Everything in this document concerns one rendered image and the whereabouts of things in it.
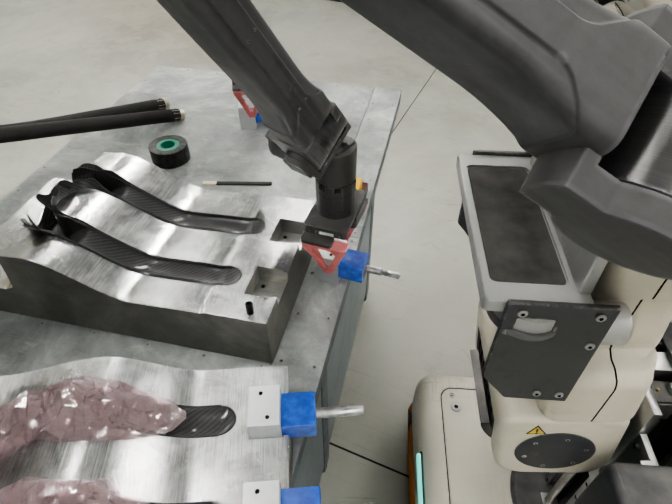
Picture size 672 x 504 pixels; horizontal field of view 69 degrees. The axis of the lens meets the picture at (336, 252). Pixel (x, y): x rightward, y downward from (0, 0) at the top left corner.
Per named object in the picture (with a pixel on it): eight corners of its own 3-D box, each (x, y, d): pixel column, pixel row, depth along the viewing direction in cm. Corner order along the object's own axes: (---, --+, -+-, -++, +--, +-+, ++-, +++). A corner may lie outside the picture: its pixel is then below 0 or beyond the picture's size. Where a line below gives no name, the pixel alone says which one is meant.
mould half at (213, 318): (318, 241, 87) (316, 178, 78) (272, 364, 69) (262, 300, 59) (66, 203, 95) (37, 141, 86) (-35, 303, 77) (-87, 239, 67)
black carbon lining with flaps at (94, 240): (271, 228, 79) (265, 179, 72) (234, 303, 68) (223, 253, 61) (77, 199, 85) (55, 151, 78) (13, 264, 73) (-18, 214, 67)
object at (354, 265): (402, 277, 81) (405, 253, 77) (394, 299, 77) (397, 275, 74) (326, 259, 84) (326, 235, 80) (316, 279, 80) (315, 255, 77)
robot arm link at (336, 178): (339, 155, 61) (366, 136, 64) (297, 137, 64) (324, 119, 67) (339, 199, 66) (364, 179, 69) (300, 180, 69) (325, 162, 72)
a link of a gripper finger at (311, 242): (302, 277, 75) (298, 231, 69) (318, 247, 80) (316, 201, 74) (344, 288, 74) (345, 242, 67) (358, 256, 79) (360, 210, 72)
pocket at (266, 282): (289, 288, 72) (287, 271, 69) (278, 316, 68) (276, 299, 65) (259, 283, 72) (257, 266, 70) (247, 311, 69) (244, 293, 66)
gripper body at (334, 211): (302, 233, 70) (300, 192, 65) (326, 192, 77) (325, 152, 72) (346, 243, 69) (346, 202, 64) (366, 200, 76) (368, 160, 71)
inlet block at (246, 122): (296, 116, 120) (294, 95, 116) (297, 126, 116) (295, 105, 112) (241, 119, 119) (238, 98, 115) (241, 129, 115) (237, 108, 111)
